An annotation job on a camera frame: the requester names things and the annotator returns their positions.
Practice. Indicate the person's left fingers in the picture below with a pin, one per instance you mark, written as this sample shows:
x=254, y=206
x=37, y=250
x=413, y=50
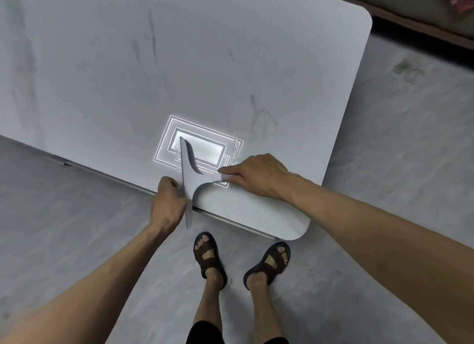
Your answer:
x=171, y=185

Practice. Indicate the person's leg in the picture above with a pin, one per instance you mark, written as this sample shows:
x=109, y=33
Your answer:
x=208, y=299
x=264, y=303

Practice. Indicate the person's left leg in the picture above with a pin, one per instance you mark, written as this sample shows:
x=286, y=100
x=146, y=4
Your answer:
x=208, y=299

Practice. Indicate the person's right thumb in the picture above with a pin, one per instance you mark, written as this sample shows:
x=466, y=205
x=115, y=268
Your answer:
x=232, y=179

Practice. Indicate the person's left forearm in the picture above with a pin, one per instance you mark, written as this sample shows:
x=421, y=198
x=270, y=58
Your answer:
x=85, y=292

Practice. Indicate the person's right hand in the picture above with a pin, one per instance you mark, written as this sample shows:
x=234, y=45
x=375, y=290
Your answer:
x=263, y=177

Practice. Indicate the person's left hand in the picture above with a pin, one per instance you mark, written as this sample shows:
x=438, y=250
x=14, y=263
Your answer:
x=166, y=206

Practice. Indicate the white paper sheet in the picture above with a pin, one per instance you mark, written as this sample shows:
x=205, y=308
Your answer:
x=189, y=177

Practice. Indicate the person's right forearm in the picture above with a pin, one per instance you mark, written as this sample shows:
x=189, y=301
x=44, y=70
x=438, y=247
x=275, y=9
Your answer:
x=385, y=251

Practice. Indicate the black shorts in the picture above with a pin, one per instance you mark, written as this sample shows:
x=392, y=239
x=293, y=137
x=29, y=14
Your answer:
x=207, y=334

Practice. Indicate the person's right leg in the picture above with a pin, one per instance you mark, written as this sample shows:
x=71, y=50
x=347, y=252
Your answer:
x=264, y=303

